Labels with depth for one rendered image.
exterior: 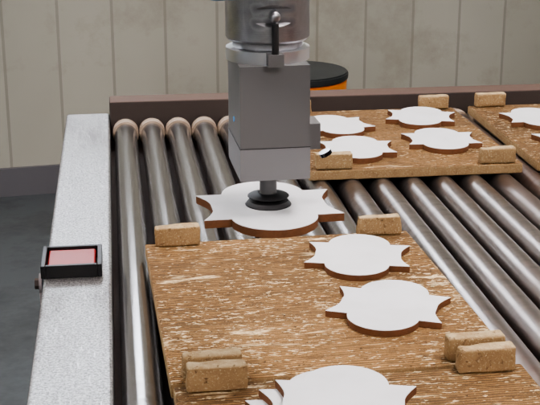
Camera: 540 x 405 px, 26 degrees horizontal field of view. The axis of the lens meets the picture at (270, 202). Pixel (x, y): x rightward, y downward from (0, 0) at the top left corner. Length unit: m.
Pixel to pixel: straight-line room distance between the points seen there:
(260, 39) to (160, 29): 3.91
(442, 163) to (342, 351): 0.74
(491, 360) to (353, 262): 0.31
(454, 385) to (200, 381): 0.24
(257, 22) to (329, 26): 4.08
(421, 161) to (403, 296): 0.61
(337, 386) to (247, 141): 0.24
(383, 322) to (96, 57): 3.73
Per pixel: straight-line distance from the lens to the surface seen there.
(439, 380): 1.16
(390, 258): 1.45
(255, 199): 1.08
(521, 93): 2.42
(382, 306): 1.31
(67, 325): 1.35
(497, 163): 1.92
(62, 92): 4.91
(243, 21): 1.02
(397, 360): 1.20
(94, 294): 1.43
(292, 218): 1.05
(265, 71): 1.02
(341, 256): 1.45
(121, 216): 1.71
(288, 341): 1.24
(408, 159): 1.92
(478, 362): 1.18
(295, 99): 1.03
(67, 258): 1.51
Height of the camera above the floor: 1.45
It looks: 18 degrees down
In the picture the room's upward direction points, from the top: straight up
